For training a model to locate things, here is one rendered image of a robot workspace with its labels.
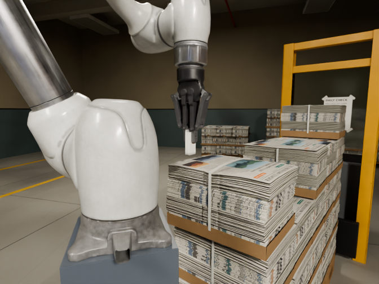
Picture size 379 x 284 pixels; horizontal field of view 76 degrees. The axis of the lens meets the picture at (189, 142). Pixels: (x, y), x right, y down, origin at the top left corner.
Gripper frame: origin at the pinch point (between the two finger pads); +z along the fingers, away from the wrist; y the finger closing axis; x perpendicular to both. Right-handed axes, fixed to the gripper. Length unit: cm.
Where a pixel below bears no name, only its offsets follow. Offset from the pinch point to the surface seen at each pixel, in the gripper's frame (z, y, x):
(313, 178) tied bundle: 23, -18, -71
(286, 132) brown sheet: 7, 13, -129
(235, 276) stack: 44.0, -8.6, -12.5
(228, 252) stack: 36.6, -5.9, -12.2
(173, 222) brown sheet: 31.3, 14.6, -8.8
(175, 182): 16.7, 14.3, -9.5
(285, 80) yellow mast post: -37, 33, -182
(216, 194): 17.0, -2.9, -9.3
